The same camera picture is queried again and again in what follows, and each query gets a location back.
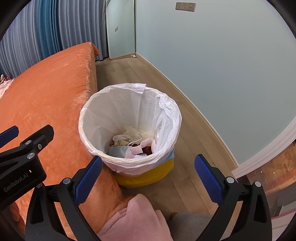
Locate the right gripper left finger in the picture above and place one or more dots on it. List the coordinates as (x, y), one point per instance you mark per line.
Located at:
(43, 222)

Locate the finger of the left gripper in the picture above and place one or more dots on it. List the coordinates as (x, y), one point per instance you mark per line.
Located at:
(34, 143)
(8, 135)

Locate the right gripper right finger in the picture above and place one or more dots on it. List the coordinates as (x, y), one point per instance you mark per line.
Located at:
(253, 222)

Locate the grey strip wrapper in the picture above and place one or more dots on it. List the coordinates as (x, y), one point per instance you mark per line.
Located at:
(117, 151)

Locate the yellow trash bin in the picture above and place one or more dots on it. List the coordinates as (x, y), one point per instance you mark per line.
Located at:
(152, 176)

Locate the crumpled beige paper trash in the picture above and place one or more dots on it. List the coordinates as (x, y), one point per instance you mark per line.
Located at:
(130, 136)

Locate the white trash bag liner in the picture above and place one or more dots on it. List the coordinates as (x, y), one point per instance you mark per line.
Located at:
(130, 106)

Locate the pink bed sheet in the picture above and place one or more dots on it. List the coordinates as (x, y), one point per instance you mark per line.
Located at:
(5, 86)

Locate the small plush toy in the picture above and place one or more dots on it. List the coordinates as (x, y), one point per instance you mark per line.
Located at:
(3, 78)

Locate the orange plush bed blanket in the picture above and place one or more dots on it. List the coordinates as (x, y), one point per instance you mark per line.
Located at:
(53, 92)

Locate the grey trousers leg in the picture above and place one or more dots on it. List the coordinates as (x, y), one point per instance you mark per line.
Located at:
(187, 226)

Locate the pink sleeve clothing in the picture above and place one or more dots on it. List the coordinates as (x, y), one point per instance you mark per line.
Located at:
(138, 221)

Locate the grey blue curtain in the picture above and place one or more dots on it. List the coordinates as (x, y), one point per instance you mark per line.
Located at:
(43, 28)

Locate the red snack wrapper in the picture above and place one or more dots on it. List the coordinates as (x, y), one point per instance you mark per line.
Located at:
(147, 150)

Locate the white baseboard trim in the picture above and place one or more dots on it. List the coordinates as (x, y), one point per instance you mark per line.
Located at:
(208, 138)

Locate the white door frame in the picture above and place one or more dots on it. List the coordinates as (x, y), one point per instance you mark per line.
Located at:
(268, 153)

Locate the standing mirror gold frame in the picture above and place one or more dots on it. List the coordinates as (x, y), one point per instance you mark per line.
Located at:
(120, 25)

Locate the brown wall switch panel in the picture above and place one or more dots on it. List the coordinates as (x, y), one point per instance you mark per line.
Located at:
(183, 6)

